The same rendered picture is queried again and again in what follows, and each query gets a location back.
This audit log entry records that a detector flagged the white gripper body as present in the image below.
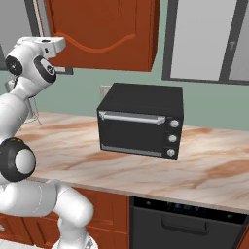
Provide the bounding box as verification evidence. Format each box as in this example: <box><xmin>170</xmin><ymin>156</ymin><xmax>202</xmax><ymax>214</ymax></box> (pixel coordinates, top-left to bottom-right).
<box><xmin>18</xmin><ymin>36</ymin><xmax>67</xmax><ymax>54</ymax></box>

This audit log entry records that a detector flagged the orange-brown base cabinet door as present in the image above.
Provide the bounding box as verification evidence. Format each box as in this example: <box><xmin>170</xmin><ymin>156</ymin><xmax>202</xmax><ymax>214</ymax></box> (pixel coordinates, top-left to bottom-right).
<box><xmin>0</xmin><ymin>214</ymin><xmax>63</xmax><ymax>248</ymax></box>
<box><xmin>85</xmin><ymin>225</ymin><xmax>130</xmax><ymax>249</ymax></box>

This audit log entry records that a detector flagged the black toaster oven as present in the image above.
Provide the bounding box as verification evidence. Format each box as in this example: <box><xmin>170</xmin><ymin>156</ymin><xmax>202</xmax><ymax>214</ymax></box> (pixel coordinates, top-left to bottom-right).
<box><xmin>95</xmin><ymin>82</ymin><xmax>185</xmax><ymax>160</ymax></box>

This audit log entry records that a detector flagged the black toaster oven door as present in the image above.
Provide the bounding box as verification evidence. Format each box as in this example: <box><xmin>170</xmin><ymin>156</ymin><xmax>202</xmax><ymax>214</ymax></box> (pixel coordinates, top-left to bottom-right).
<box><xmin>97</xmin><ymin>110</ymin><xmax>168</xmax><ymax>159</ymax></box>

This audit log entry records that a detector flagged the orange-brown drawer front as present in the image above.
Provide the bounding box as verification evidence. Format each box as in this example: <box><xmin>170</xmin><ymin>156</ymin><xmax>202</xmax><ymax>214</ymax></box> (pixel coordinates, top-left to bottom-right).
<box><xmin>48</xmin><ymin>186</ymin><xmax>131</xmax><ymax>234</ymax></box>

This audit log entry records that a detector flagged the black dishwasher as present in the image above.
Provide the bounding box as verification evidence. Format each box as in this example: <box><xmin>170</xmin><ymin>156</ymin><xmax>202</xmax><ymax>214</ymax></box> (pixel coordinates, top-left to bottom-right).
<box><xmin>128</xmin><ymin>196</ymin><xmax>249</xmax><ymax>249</ymax></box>

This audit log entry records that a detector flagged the white wall outlet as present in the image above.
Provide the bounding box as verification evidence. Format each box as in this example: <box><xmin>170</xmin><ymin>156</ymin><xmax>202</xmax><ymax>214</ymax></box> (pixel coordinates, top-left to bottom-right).
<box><xmin>99</xmin><ymin>85</ymin><xmax>113</xmax><ymax>98</ymax></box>

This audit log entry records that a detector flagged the thin wire stand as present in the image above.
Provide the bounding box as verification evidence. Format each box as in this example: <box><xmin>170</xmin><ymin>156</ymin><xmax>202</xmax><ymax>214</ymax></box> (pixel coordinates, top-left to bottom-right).
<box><xmin>3</xmin><ymin>73</ymin><xmax>43</xmax><ymax>126</ymax></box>

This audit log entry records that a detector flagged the orange-brown wall cabinet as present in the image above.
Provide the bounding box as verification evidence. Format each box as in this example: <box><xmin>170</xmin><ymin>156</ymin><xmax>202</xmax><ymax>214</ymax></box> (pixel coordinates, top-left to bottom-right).
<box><xmin>44</xmin><ymin>0</ymin><xmax>161</xmax><ymax>73</ymax></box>

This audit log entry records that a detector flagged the silver toaster oven handle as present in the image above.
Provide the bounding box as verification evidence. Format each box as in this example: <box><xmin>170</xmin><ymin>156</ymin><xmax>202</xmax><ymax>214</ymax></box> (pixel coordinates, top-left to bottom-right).
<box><xmin>98</xmin><ymin>110</ymin><xmax>166</xmax><ymax>126</ymax></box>

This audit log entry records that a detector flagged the black dishwasher handle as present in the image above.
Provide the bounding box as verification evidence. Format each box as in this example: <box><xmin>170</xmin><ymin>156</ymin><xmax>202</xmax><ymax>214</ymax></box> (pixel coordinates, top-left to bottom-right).
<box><xmin>160</xmin><ymin>213</ymin><xmax>210</xmax><ymax>236</ymax></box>

